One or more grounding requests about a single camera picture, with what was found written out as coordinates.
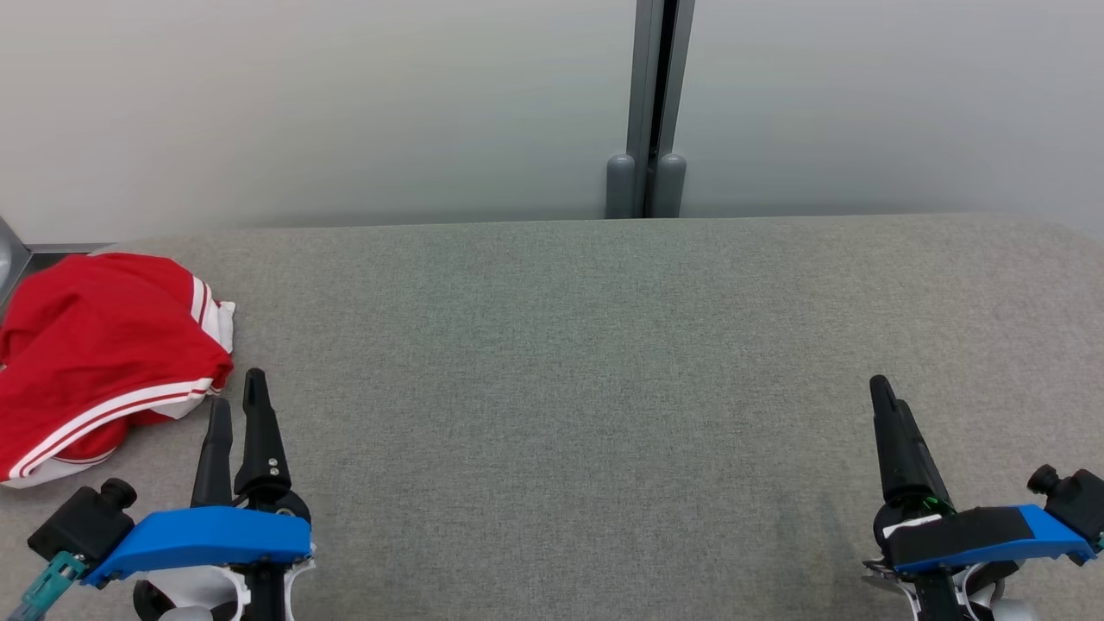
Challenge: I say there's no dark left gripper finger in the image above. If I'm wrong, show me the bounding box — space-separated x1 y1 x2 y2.
235 368 292 510
190 397 235 508

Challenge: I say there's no blue-covered right gripper body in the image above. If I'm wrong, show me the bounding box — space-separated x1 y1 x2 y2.
862 499 1096 621

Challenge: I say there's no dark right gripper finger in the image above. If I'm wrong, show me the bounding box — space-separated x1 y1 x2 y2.
897 399 954 506
869 375 920 510

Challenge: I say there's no blue-covered left gripper body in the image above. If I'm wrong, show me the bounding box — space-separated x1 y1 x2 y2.
84 487 316 621

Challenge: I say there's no red shirt with white-striped cuffs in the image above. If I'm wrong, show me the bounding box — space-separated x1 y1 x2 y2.
0 252 236 490

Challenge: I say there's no dark object at edge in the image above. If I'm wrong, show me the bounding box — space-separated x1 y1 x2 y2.
0 216 113 298

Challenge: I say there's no teal left camera connector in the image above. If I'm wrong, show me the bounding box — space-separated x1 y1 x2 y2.
17 552 87 621

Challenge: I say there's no grey metal partition post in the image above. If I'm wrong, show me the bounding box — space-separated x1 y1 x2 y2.
655 0 696 218
606 0 658 219

